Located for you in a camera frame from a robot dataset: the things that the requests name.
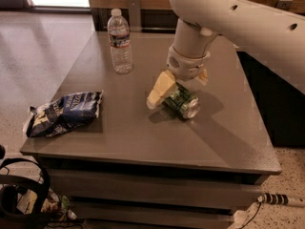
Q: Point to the right metal wall bracket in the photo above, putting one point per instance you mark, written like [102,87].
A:
[283,4]

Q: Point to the blue chip bag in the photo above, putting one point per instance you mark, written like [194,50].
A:
[63,115]

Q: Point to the striped black white cable plug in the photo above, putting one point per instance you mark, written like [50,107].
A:
[281,199]

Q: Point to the green soda can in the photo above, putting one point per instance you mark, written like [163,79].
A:
[183,102]

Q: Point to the metal wall bracket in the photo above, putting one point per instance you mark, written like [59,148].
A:
[134,15]
[283,4]

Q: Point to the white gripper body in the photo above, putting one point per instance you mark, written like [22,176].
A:
[187,65]

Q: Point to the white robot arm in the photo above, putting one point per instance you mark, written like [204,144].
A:
[275,38]

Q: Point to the black bag with straps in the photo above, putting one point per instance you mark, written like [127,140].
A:
[13,218]

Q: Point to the left metal wall bracket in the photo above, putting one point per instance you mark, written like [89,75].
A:
[134,15]

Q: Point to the clear plastic water bottle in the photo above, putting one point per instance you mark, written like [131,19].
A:
[120,42]

